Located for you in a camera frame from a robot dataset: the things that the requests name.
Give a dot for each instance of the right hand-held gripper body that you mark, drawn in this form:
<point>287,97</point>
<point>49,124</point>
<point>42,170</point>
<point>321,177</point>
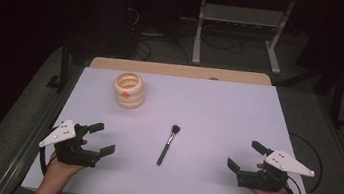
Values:
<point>263,179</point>

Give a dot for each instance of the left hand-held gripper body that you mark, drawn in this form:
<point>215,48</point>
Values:
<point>75,155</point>

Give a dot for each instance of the cream ribbed brush holder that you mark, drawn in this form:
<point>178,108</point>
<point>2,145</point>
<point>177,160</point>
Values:
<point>128,91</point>

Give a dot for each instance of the black makeup brush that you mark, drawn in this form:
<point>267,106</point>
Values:
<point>166,146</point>

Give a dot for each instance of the person's left hand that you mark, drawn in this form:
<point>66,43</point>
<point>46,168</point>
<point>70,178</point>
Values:
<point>63,169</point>

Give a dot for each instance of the white table board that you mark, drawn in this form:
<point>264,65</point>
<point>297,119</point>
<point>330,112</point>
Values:
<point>197,120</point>

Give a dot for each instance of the black metal stand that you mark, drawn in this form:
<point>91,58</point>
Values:
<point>338,98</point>
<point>63,66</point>

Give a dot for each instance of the wooden table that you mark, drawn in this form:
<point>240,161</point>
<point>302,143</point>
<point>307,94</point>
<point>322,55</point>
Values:
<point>180,70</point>

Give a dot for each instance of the white metal stand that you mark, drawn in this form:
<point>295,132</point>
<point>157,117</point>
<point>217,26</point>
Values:
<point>243,15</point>

